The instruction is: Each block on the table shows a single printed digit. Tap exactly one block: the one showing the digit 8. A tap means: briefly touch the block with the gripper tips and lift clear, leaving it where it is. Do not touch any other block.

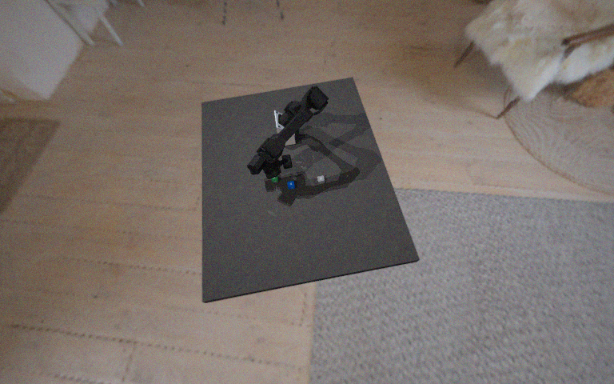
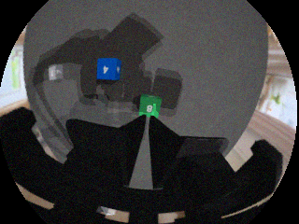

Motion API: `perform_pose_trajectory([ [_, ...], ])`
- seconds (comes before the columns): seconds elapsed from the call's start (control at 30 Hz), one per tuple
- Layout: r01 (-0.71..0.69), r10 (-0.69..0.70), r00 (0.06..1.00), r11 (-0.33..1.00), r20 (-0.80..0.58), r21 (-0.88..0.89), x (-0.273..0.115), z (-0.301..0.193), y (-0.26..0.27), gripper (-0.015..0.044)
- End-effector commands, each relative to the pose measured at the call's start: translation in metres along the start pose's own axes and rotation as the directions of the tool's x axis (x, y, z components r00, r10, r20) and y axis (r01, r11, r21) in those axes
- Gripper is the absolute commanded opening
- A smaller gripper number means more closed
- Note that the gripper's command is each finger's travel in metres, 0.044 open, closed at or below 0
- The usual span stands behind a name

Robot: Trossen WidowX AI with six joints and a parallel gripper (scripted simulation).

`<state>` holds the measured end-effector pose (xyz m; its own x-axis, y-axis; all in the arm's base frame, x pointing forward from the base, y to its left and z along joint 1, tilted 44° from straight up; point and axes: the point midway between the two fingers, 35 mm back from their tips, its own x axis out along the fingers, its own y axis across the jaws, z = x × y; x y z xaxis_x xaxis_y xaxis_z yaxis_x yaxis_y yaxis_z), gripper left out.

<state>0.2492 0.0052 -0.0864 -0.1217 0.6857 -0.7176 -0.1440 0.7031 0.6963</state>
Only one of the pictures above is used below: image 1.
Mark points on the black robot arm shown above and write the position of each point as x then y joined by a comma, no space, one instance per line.
295,115

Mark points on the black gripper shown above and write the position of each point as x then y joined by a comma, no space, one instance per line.
286,161

